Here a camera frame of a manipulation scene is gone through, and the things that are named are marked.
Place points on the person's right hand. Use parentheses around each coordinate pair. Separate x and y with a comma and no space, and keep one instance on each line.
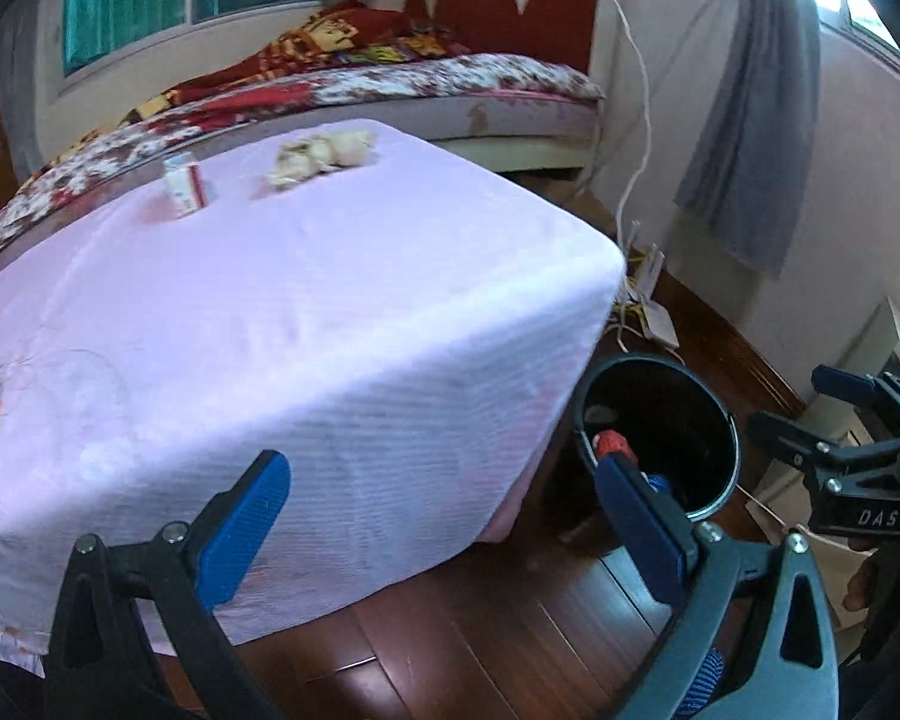
(861,589)

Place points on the grey curtain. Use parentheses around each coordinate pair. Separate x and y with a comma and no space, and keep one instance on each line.
(757,112)

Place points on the blue striped fabric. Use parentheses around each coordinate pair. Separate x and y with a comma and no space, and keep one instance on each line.
(703,679)

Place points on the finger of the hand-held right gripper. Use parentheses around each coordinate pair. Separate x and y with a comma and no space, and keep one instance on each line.
(840,384)
(787,439)

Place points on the red patterned blanket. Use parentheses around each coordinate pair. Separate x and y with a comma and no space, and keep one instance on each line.
(307,41)

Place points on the black trash bin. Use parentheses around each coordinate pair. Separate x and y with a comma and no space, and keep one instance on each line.
(682,420)

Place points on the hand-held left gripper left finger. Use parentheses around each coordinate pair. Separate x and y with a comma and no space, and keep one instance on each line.
(244,525)

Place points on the red plastic bag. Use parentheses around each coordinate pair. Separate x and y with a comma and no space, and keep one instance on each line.
(615,442)

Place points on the red white headboard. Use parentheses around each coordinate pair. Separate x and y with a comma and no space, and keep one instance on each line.
(495,0)

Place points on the bed with floral sheet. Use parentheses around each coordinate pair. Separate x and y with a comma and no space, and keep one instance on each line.
(435,86)

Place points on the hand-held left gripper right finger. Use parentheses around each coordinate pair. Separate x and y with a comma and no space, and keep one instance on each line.
(641,532)

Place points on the pink floral tablecloth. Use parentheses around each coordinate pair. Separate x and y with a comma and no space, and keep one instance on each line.
(307,300)

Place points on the small red white box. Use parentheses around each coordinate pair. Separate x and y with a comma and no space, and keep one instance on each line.
(186,184)

